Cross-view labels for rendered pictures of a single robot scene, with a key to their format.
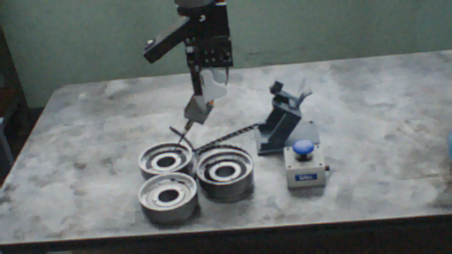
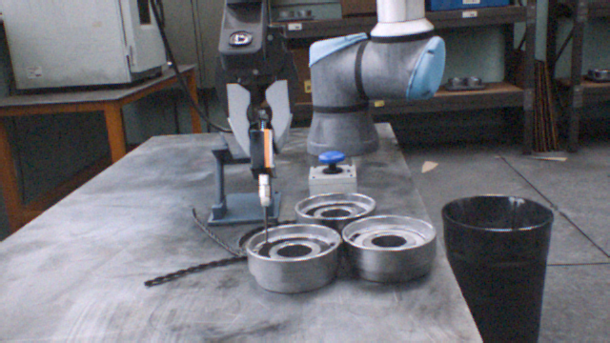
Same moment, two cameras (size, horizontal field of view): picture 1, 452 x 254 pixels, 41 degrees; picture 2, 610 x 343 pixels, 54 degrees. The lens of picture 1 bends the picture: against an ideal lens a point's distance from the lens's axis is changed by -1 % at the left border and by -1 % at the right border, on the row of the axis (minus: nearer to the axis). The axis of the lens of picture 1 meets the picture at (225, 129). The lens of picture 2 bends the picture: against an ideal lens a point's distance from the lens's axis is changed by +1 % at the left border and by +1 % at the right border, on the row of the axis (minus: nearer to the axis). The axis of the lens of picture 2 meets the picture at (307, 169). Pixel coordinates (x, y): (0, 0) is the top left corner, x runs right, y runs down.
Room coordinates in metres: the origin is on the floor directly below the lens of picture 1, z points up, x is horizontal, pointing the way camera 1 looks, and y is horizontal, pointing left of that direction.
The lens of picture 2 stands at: (0.98, 0.74, 1.09)
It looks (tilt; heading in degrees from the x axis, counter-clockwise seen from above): 15 degrees down; 268
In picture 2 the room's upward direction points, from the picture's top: 4 degrees counter-clockwise
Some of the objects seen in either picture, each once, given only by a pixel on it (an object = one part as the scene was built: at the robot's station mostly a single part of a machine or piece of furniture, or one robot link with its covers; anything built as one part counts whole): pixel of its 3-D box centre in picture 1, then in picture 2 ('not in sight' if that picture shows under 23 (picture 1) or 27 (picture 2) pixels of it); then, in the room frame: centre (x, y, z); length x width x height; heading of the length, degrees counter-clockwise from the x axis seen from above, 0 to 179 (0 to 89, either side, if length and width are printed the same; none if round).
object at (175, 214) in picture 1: (169, 199); (389, 248); (0.87, 0.12, 0.82); 0.10 x 0.10 x 0.04
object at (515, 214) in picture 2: not in sight; (495, 272); (0.33, -1.02, 0.21); 0.34 x 0.34 x 0.43
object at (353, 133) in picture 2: not in sight; (341, 125); (0.86, -0.47, 0.85); 0.15 x 0.15 x 0.10
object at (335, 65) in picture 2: not in sight; (342, 69); (0.85, -0.47, 0.97); 0.13 x 0.12 x 0.14; 148
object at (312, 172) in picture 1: (307, 165); (334, 183); (0.91, -0.14, 0.82); 0.08 x 0.07 x 0.05; 84
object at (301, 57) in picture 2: not in sight; (296, 73); (0.86, -3.59, 0.64); 0.49 x 0.40 x 0.37; 179
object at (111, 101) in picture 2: not in sight; (121, 150); (1.90, -2.58, 0.39); 1.50 x 0.62 x 0.78; 84
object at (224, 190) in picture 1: (225, 175); (335, 219); (0.92, 0.01, 0.82); 0.10 x 0.10 x 0.04
